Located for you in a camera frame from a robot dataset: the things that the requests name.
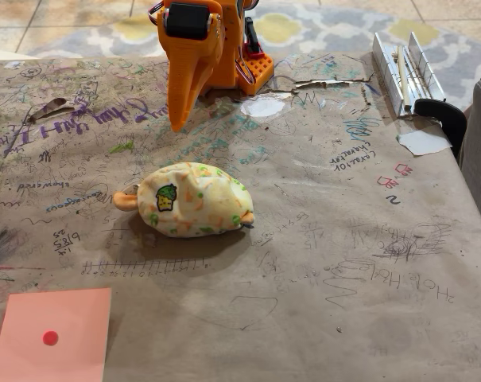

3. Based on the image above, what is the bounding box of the egg-topped squishy plush toy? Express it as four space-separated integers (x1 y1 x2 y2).
112 162 255 239

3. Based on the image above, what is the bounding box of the orange robot arm with base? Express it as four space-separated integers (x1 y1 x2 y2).
214 0 275 96

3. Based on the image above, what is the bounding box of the red and black base clamp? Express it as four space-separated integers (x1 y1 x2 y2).
242 17 266 61

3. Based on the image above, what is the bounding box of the grey yellow patterned rug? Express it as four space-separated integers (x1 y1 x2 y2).
25 0 481 116

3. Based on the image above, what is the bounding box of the scribbled brown paper table cover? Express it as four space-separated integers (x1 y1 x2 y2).
0 50 481 382

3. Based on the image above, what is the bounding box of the pink paper sheet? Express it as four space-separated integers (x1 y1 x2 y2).
0 286 112 382

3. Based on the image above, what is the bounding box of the red white servo cable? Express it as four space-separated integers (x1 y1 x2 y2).
235 43 258 85

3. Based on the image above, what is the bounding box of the aluminium channel rail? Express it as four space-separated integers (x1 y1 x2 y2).
371 31 448 119

